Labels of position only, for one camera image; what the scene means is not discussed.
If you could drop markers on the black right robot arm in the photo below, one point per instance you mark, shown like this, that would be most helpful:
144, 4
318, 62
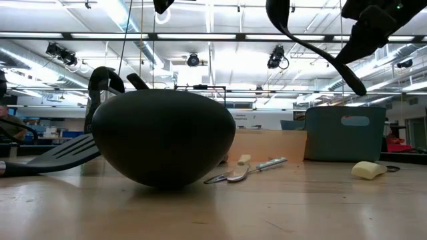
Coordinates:
413, 8

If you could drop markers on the orange plastic bin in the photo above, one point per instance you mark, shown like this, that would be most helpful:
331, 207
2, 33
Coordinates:
267, 146

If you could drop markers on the black ceiling spotlight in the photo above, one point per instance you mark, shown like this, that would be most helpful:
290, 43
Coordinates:
276, 57
404, 63
53, 49
193, 60
69, 58

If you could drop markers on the person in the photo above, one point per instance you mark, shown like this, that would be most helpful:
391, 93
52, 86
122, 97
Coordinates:
11, 123

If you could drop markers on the white sign board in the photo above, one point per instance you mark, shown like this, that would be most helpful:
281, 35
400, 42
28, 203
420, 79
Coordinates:
263, 120

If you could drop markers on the black ladle with white label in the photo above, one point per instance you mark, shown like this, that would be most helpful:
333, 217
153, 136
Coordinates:
352, 81

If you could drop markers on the plain black ladle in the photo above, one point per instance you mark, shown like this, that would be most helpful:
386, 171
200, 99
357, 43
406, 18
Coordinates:
160, 140

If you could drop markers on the dark blue-teal plastic bin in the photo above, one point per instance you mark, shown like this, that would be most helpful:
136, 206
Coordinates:
330, 143

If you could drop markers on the overhead light bar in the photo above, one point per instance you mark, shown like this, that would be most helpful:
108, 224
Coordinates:
153, 36

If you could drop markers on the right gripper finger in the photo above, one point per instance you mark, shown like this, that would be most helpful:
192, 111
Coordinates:
370, 30

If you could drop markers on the red box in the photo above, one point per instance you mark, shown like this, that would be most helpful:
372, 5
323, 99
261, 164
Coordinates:
400, 147

